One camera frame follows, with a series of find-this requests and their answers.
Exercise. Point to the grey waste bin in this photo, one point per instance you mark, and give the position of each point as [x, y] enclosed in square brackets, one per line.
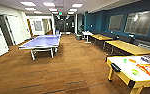
[78, 37]

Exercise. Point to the grey framed wall window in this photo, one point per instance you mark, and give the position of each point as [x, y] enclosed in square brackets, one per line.
[141, 21]
[116, 22]

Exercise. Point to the wall whiteboard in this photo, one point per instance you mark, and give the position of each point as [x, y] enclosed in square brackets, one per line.
[37, 26]

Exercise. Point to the yellow white game table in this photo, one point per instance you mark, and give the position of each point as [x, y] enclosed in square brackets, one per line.
[124, 71]

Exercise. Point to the long wooden table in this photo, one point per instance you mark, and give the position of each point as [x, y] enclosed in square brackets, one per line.
[129, 47]
[101, 37]

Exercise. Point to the blue ping pong table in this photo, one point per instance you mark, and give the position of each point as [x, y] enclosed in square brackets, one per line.
[41, 41]

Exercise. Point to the dark hallway door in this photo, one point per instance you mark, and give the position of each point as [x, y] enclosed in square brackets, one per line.
[4, 30]

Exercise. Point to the rectangular ceiling light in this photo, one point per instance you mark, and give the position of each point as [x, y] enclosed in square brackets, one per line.
[49, 4]
[77, 5]
[30, 8]
[27, 3]
[54, 10]

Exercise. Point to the small white table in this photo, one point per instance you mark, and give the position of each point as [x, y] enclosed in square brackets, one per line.
[87, 33]

